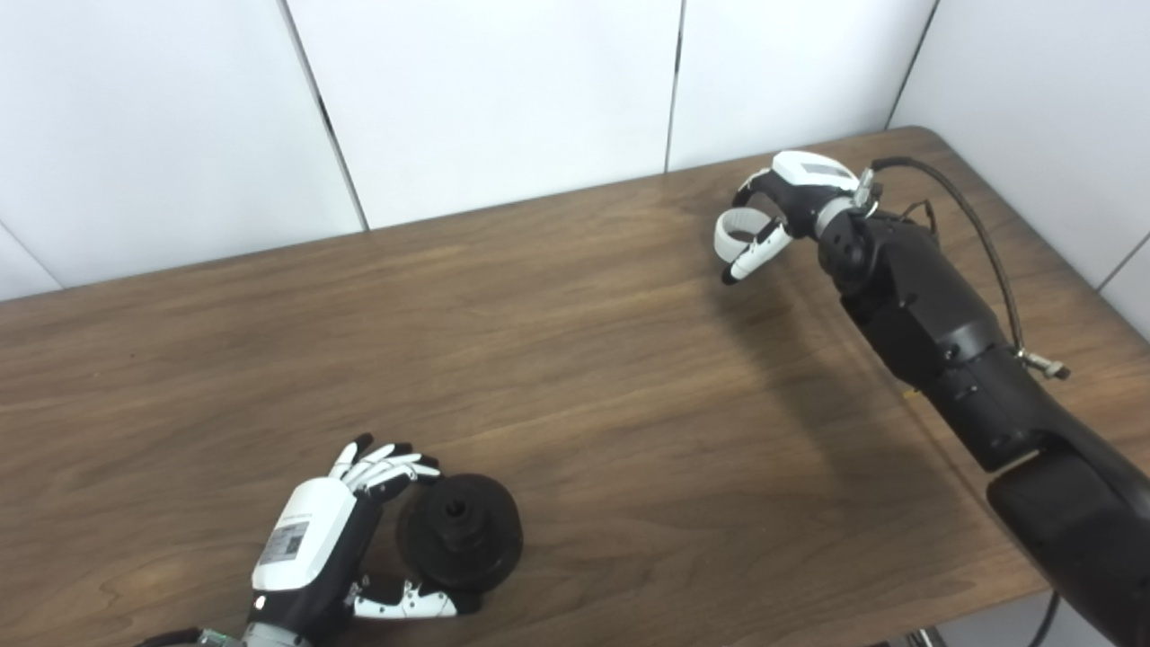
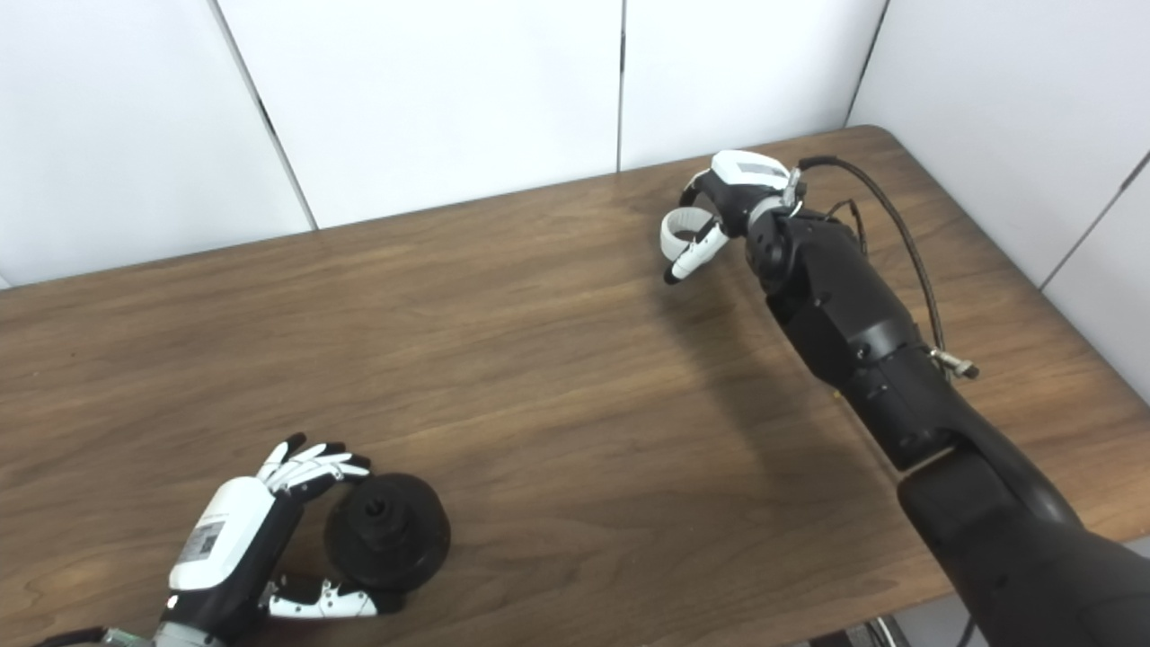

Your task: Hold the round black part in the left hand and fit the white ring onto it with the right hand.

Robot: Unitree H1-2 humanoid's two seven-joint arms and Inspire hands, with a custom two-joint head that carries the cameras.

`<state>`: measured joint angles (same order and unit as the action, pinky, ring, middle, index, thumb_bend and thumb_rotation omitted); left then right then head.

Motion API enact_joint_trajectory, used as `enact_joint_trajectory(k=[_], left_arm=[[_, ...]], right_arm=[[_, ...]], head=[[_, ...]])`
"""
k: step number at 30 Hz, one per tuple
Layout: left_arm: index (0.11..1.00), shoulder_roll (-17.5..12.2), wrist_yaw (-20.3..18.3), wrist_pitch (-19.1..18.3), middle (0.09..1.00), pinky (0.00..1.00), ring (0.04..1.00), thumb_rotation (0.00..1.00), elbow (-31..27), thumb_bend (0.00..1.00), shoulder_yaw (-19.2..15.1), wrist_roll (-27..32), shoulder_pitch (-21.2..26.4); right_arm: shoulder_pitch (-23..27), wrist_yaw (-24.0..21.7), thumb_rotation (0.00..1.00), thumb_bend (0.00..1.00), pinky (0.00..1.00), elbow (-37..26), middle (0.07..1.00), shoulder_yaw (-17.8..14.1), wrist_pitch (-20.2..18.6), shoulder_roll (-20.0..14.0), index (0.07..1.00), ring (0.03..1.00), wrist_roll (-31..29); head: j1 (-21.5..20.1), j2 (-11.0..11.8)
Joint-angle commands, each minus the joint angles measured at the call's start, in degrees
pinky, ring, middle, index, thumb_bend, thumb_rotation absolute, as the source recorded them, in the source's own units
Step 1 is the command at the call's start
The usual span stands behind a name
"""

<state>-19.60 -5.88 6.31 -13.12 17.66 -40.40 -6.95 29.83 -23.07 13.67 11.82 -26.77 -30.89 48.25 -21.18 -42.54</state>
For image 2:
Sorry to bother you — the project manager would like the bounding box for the left robot hand, white and black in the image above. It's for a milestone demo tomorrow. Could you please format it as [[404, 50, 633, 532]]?
[[157, 433, 405, 643]]

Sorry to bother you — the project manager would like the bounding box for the right robot hand, white and black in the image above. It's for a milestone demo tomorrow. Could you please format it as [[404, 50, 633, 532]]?
[[663, 150, 805, 286]]

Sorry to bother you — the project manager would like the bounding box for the white toothed ring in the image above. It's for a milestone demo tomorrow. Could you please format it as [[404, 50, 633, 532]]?
[[660, 207, 720, 262]]

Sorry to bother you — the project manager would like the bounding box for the round black part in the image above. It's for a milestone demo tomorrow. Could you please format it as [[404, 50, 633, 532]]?
[[323, 473, 452, 594]]

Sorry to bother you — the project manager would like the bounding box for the thin right arm wire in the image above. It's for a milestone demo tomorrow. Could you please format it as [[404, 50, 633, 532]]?
[[825, 199, 869, 259]]

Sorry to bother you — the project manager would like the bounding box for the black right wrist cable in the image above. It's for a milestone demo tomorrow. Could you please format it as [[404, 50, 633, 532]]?
[[796, 155, 981, 380]]

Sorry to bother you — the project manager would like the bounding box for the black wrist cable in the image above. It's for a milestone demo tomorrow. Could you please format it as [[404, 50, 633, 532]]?
[[796, 155, 981, 380], [31, 626, 111, 647]]

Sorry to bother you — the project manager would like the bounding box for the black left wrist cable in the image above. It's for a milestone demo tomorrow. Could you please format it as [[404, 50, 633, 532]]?
[[31, 626, 111, 647]]

